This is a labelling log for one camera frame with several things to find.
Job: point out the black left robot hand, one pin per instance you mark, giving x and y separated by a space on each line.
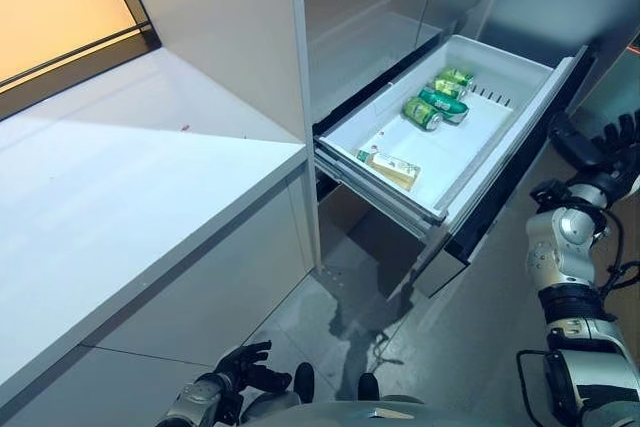
245 372

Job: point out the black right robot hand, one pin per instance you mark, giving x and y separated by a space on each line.
615 157

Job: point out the white fridge drawer steel front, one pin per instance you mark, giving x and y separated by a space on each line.
450 157

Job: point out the yellow tea bottle white cap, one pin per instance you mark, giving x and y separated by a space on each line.
392 167

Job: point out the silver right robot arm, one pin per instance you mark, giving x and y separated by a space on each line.
565 257

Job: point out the steel lower fridge drawer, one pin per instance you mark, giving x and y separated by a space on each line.
440 272

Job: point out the stainless steel fridge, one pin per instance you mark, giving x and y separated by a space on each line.
360 7

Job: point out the black left robot foot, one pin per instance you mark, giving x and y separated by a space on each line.
304 382

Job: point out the black robot foot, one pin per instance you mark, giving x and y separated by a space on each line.
368 386
304 382

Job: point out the grey robot torso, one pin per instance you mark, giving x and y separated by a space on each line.
340 414

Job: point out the black right robot foot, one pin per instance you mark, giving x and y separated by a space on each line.
368 386

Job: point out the teal green drink can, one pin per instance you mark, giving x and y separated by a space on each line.
445 104

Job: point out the white counter cabinet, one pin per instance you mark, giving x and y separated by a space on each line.
100 207

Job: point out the tall white cabinet panel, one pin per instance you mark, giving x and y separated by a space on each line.
225 37

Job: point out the orange lit window black frame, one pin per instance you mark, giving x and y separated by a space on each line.
50 12

